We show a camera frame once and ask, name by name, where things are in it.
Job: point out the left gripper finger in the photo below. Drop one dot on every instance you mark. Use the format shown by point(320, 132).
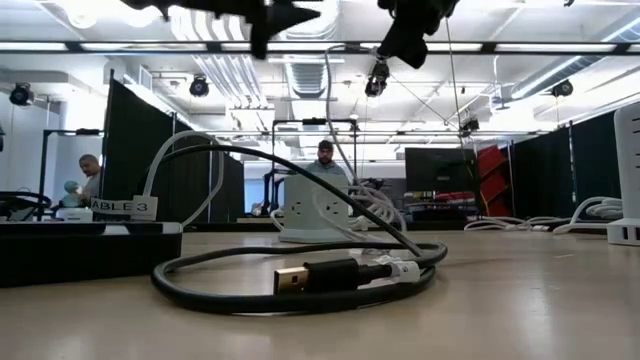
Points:
point(259, 40)
point(280, 7)

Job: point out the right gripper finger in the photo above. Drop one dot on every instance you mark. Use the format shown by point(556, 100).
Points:
point(415, 45)
point(392, 42)

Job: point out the mint green power cube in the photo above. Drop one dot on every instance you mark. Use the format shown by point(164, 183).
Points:
point(300, 190)

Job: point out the black tray with label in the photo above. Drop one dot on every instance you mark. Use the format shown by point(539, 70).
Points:
point(75, 257)

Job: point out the black background robot arm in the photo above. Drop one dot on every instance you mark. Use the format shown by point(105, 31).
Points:
point(272, 192)

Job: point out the black ceiling spotlight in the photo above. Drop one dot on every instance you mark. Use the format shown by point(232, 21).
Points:
point(21, 94)
point(562, 88)
point(199, 86)
point(470, 126)

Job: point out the person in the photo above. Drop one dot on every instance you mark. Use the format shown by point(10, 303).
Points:
point(325, 150)
point(90, 172)

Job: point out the black monitor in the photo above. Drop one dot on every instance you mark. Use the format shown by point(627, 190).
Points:
point(440, 170)

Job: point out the black overhead light bar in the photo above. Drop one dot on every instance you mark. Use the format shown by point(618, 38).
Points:
point(550, 47)

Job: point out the red bin rack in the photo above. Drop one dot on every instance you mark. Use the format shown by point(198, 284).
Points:
point(492, 185)

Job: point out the black partition curtain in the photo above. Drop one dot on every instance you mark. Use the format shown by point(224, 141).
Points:
point(545, 175)
point(130, 165)

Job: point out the white power tower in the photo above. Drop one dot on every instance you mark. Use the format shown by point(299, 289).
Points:
point(627, 175)

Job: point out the silver ventilation duct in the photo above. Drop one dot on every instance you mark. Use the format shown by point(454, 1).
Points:
point(550, 75)
point(307, 75)

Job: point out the black background station frame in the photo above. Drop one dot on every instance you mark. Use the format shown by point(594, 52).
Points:
point(315, 121)
point(75, 132)

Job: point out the black aluminium table frame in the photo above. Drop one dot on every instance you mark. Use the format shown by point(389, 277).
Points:
point(240, 226)

